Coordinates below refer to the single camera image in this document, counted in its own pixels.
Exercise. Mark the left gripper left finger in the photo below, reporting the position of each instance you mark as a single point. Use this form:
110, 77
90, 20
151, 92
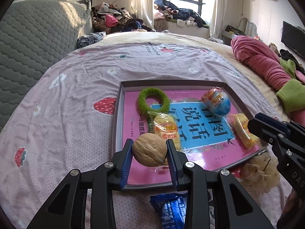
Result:
65, 207

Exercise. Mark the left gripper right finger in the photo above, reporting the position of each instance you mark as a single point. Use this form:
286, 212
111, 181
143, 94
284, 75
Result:
233, 205

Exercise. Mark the beige mesh scrunchie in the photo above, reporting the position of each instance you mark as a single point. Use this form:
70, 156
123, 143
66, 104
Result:
261, 173

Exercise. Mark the blue snack packet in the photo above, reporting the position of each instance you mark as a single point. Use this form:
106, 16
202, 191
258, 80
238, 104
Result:
171, 209

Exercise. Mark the blue red surprise egg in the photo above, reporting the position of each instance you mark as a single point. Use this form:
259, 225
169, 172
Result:
217, 101

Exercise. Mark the walnut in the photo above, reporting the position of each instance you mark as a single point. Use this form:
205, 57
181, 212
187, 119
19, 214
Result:
149, 150

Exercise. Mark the yellow rice cracker pack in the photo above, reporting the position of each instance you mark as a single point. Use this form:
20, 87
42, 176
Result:
166, 127

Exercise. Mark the person's hand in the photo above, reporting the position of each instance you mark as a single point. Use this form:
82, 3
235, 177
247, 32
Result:
292, 201

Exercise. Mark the green fleece garment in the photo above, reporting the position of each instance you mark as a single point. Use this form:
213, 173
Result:
292, 93

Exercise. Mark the pink quilt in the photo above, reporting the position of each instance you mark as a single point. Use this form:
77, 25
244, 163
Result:
264, 62

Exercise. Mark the pink printed bed sheet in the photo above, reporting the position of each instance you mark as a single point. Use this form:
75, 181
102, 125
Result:
56, 128

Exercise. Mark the dark shallow box tray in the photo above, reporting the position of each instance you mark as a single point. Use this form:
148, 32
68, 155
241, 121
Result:
237, 106

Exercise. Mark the black television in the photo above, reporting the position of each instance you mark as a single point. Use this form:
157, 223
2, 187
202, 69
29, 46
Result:
294, 38

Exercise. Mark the right cream curtain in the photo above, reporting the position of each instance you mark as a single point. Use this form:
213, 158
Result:
217, 18

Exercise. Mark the cream curtain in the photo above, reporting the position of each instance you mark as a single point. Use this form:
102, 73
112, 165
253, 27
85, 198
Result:
141, 0
217, 18

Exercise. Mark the dark patterned cloth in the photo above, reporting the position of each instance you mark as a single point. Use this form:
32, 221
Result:
89, 39

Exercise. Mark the grey quilted headboard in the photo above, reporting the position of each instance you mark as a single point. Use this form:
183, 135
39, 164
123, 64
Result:
36, 34

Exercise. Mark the clothes pile on windowsill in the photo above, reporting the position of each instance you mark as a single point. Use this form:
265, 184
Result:
172, 12

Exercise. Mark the clothes pile by headboard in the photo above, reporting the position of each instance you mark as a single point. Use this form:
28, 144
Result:
109, 18

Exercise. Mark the left cream curtain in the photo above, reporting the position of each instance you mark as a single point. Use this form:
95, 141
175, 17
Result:
141, 0

